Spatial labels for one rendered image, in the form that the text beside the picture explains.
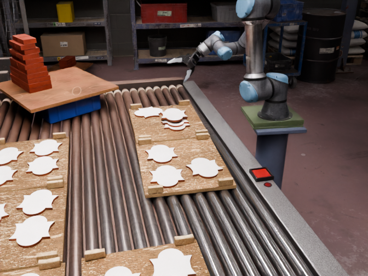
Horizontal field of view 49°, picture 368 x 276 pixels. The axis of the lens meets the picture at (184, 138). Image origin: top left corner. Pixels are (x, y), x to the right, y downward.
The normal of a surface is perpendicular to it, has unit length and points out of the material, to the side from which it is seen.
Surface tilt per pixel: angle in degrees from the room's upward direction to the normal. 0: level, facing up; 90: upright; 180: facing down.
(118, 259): 0
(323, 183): 0
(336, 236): 0
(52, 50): 90
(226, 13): 96
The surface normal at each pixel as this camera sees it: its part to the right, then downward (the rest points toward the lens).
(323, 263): 0.00, -0.89
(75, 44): 0.11, 0.45
